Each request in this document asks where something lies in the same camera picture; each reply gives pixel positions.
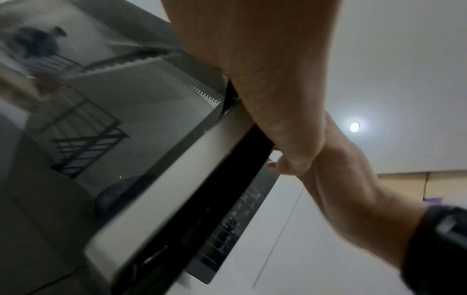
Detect person's left hand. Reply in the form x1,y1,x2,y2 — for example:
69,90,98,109
161,0,344,177

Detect person's right hand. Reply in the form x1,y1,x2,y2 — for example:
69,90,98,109
268,111,428,269

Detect glass microwave door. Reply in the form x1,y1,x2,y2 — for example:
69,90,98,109
0,0,275,295

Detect wooden cabinet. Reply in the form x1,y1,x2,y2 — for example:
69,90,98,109
377,171,467,202

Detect microwave oven with control panel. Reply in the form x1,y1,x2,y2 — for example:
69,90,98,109
179,150,282,292

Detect black wrist strap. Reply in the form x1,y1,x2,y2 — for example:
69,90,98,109
400,204,467,295

